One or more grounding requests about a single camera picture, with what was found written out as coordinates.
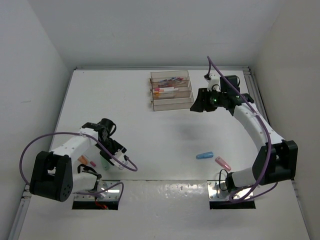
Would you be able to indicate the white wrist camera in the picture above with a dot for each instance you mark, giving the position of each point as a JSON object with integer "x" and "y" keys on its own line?
{"x": 119, "y": 159}
{"x": 213, "y": 82}

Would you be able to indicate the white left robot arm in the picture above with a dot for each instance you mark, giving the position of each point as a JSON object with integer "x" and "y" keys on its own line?
{"x": 58, "y": 173}

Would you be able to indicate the blue correction tape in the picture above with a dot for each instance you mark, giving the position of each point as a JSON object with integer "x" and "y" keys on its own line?
{"x": 205, "y": 155}

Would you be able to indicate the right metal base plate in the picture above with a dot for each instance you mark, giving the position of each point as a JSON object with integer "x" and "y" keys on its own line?
{"x": 217, "y": 191}

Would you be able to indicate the white front cover board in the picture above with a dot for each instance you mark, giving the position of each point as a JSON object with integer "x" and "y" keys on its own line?
{"x": 168, "y": 210}

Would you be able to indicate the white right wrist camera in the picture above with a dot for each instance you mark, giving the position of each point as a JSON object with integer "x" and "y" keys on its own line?
{"x": 213, "y": 82}

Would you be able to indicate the pink cap pen under arm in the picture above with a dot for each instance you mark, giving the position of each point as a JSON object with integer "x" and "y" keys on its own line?
{"x": 90, "y": 162}

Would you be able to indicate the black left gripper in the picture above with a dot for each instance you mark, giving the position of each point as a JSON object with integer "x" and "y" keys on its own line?
{"x": 118, "y": 146}

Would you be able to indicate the clear tiered organizer tray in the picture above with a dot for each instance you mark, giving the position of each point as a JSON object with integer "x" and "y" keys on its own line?
{"x": 183, "y": 99}

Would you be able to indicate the white pen pink cap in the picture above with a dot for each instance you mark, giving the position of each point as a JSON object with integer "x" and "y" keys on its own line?
{"x": 164, "y": 88}

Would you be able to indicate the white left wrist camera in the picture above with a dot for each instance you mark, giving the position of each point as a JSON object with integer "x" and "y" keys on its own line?
{"x": 119, "y": 159}

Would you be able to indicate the pink correction tape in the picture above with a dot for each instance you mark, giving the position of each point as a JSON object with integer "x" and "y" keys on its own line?
{"x": 223, "y": 164}

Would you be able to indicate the white pen orange cap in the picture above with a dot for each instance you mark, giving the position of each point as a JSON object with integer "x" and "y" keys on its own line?
{"x": 164, "y": 95}

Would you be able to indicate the blue ink refill pen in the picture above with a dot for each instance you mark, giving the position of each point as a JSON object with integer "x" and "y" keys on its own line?
{"x": 165, "y": 80}

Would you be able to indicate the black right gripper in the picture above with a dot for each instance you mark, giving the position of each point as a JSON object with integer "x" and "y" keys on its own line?
{"x": 201, "y": 103}

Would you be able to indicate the metal base plate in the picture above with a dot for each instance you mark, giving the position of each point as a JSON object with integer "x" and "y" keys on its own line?
{"x": 107, "y": 191}
{"x": 217, "y": 191}

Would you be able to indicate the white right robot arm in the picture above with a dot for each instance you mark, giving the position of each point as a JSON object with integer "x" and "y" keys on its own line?
{"x": 276, "y": 160}

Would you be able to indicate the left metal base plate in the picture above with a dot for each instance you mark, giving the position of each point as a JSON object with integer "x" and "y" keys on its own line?
{"x": 107, "y": 191}

